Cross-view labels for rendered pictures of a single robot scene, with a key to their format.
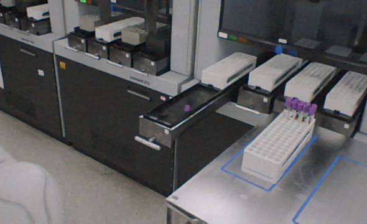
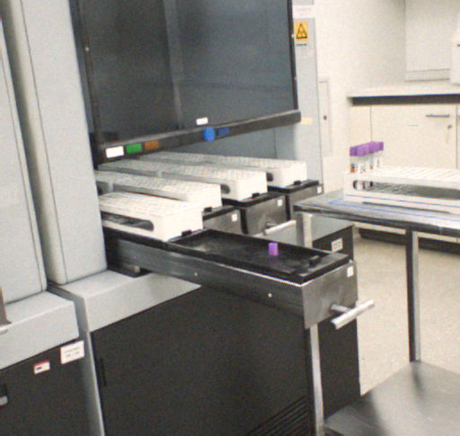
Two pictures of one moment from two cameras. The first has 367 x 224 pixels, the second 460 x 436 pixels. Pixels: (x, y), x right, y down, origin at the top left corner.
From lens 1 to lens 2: 1.45 m
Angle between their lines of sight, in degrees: 72
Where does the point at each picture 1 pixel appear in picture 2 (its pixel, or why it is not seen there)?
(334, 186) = not seen: outside the picture
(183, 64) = (29, 268)
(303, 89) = (259, 175)
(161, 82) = (29, 329)
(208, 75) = (176, 217)
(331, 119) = (305, 191)
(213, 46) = (90, 190)
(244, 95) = not seen: hidden behind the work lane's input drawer
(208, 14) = (62, 125)
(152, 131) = (328, 296)
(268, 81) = (216, 191)
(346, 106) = (301, 169)
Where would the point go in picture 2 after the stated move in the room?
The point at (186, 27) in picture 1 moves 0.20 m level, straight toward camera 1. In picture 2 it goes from (14, 177) to (119, 172)
